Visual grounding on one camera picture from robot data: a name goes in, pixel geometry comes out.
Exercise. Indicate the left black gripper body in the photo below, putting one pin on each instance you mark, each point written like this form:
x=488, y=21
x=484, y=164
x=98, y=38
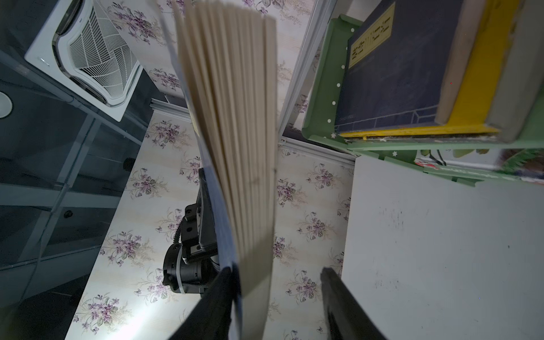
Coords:
x=198, y=237

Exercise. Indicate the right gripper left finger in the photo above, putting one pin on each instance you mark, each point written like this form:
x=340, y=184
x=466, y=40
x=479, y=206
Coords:
x=211, y=317

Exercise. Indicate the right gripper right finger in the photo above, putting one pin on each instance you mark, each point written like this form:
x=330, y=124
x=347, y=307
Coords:
x=345, y=318

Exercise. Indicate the blue thin booklet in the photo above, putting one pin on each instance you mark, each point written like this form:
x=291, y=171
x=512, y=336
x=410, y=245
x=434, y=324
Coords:
x=225, y=57

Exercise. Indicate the dark blue hardcover book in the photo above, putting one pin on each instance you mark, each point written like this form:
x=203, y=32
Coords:
x=405, y=67

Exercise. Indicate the yellow cartoon book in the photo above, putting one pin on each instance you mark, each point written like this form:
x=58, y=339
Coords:
x=484, y=69

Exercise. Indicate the black book gold title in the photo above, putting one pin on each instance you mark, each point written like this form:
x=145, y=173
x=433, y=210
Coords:
x=454, y=138

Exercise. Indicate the green red plant book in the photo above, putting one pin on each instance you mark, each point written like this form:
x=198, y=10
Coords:
x=524, y=165

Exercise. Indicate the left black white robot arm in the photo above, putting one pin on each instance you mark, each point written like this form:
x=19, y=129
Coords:
x=192, y=278

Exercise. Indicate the green wooden bookshelf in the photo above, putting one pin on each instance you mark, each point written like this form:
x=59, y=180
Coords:
x=318, y=125

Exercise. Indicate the white ceiling air conditioner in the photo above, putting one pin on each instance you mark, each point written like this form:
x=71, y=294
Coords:
x=79, y=47

